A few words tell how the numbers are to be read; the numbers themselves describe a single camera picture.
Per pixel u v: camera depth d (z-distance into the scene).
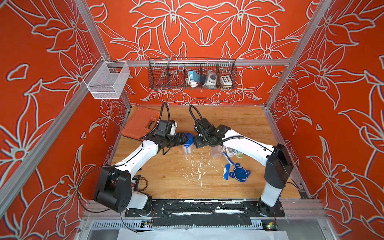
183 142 0.75
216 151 0.92
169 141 0.70
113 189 0.41
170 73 1.00
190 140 0.83
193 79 0.86
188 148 0.85
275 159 0.44
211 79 0.90
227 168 0.86
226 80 0.95
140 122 1.04
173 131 0.80
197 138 0.75
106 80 0.93
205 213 0.73
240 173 0.85
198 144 0.74
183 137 0.77
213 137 0.59
